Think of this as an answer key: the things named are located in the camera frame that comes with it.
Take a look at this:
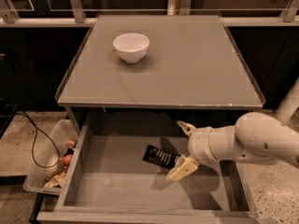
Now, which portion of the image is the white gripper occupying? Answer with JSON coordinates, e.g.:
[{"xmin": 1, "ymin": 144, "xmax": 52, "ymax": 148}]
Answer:
[{"xmin": 166, "ymin": 120, "xmax": 215, "ymax": 182}]

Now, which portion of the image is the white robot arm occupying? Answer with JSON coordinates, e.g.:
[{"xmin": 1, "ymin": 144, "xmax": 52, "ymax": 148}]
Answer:
[{"xmin": 166, "ymin": 112, "xmax": 299, "ymax": 181}]

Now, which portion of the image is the grey cabinet with counter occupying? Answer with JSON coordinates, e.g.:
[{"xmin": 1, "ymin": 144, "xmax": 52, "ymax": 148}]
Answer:
[{"xmin": 55, "ymin": 14, "xmax": 266, "ymax": 135}]

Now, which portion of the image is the open grey top drawer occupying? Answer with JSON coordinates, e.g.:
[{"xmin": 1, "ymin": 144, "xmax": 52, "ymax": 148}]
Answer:
[{"xmin": 37, "ymin": 111, "xmax": 275, "ymax": 224}]

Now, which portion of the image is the white ceramic bowl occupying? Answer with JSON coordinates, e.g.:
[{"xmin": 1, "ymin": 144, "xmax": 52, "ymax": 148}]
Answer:
[{"xmin": 112, "ymin": 33, "xmax": 150, "ymax": 63}]

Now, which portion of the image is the white pole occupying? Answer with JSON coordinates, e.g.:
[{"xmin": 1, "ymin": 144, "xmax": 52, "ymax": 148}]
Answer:
[{"xmin": 275, "ymin": 78, "xmax": 299, "ymax": 123}]

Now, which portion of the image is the small orange bottle in bin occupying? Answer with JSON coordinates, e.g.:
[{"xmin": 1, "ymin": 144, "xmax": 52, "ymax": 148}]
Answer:
[{"xmin": 66, "ymin": 139, "xmax": 77, "ymax": 150}]

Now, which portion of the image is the orange round fruit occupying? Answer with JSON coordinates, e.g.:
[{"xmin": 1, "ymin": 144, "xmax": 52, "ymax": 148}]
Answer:
[{"xmin": 63, "ymin": 154, "xmax": 73, "ymax": 166}]

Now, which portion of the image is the clear plastic storage bin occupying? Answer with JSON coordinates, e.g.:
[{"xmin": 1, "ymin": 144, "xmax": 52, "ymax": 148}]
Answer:
[{"xmin": 23, "ymin": 119, "xmax": 78, "ymax": 195}]

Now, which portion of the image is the cream round object in bin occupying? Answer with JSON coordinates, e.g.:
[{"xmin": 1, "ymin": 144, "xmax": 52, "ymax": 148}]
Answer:
[{"xmin": 46, "ymin": 154, "xmax": 64, "ymax": 178}]

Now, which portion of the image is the crumpled wrapper in bin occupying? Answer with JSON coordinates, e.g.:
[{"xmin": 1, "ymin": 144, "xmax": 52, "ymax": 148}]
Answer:
[{"xmin": 45, "ymin": 172, "xmax": 66, "ymax": 188}]

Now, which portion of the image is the black cable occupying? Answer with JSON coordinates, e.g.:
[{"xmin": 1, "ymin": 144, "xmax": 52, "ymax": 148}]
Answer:
[{"xmin": 0, "ymin": 96, "xmax": 61, "ymax": 169}]

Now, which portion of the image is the metal railing frame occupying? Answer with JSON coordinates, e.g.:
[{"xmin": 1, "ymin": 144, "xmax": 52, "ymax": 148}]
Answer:
[{"xmin": 1, "ymin": 0, "xmax": 298, "ymax": 23}]

